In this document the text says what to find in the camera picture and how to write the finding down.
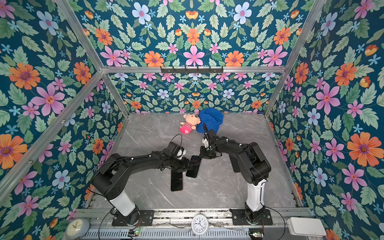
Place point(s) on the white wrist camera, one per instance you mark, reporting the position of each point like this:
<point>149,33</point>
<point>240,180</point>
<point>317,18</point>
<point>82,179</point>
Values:
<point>181,153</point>
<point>205,142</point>

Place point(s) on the blue-edged smartphone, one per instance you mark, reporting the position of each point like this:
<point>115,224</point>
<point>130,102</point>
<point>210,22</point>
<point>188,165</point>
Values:
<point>194,166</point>

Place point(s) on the beige round clock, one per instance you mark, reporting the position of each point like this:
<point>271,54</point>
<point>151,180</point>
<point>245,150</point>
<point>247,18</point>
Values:
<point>77,228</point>

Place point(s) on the purple-edged smartphone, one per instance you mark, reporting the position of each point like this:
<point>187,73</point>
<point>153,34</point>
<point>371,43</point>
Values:
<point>176,181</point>

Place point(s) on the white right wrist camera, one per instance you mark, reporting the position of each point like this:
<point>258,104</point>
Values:
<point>205,142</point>

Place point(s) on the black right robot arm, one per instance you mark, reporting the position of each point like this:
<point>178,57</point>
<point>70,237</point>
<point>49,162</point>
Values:
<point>246,159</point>

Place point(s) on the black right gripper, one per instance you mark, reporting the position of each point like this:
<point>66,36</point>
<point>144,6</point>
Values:
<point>203,154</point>

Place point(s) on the black hook rail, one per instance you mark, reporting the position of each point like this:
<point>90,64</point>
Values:
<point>190,70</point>

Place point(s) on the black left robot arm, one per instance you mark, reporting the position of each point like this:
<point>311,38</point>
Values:
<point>112,177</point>

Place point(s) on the white round clock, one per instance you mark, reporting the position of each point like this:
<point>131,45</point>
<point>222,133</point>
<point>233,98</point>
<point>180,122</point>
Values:
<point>200,225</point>

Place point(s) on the white box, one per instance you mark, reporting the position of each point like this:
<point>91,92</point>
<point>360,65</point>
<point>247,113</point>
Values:
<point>307,227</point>

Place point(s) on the blue baseball cap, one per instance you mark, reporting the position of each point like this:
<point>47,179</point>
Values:
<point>212,118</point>

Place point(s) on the pink plush pig toy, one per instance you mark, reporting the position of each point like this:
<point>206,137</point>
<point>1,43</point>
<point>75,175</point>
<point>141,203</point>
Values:
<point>190,123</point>

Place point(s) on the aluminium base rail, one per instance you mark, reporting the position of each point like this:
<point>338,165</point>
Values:
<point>218,217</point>

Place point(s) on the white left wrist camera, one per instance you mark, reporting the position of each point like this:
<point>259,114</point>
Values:
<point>181,153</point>

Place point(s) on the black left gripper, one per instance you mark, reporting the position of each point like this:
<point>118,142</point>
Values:
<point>185,166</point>

